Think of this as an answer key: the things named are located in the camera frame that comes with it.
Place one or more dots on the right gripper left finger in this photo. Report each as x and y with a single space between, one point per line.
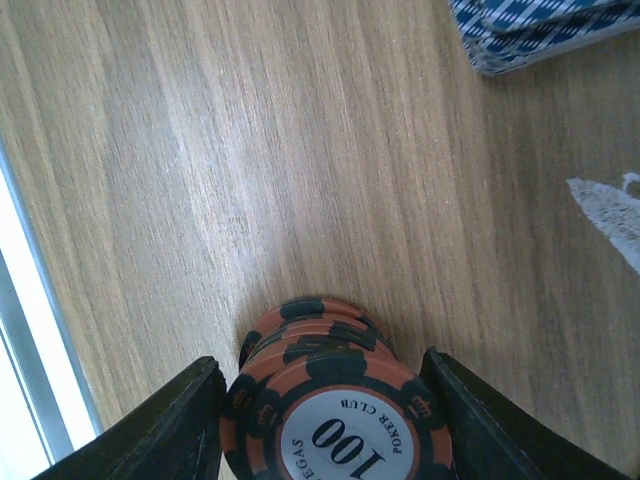
174 434

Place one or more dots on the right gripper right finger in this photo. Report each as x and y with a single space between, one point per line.
493 438

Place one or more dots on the red black chip stack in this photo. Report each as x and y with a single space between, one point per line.
321 394

